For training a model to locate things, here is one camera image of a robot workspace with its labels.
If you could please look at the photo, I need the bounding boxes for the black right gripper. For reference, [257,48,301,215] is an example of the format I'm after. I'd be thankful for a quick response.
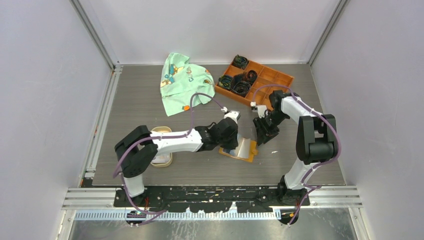
[253,111,289,146]

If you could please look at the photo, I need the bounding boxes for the orange leather card holder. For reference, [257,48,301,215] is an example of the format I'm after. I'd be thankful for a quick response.
[218,134,258,163]

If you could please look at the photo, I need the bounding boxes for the beige oval card tray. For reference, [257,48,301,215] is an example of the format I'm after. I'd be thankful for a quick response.
[150,126,173,168]

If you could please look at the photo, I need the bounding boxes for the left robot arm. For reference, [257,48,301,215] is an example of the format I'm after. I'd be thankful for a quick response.
[113,116,238,207]

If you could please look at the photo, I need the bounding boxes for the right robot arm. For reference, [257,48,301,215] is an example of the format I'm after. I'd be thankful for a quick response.
[250,90,339,206]

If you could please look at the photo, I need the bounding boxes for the blue yellow rolled tie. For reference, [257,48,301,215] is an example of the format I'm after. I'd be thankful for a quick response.
[217,74,234,91]

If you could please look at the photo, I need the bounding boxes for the orange compartment organizer tray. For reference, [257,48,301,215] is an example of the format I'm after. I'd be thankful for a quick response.
[214,60,294,110]

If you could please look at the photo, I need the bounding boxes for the black orange rolled tie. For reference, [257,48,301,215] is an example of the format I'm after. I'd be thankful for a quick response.
[244,70,258,86]

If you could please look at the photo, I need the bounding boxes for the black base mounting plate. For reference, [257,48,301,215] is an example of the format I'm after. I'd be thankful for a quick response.
[113,185,310,213]

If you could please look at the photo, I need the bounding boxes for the light green printed shirt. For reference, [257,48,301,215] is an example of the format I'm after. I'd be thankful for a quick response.
[160,52,215,117]

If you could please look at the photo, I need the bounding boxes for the dark green rolled tie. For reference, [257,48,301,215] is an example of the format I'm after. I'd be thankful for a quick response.
[231,54,249,70]

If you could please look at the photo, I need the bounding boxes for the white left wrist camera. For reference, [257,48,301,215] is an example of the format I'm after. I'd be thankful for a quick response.
[224,110,240,124]

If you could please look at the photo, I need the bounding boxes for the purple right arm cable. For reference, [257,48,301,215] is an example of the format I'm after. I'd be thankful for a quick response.
[250,84,343,228]

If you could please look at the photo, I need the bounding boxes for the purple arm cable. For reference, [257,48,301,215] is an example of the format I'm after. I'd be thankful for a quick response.
[250,84,343,228]
[112,92,229,228]

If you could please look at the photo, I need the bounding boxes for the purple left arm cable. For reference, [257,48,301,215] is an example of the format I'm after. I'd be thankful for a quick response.
[112,92,229,228]

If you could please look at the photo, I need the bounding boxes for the aluminium front rail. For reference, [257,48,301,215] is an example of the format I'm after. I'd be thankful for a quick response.
[61,186,363,225]

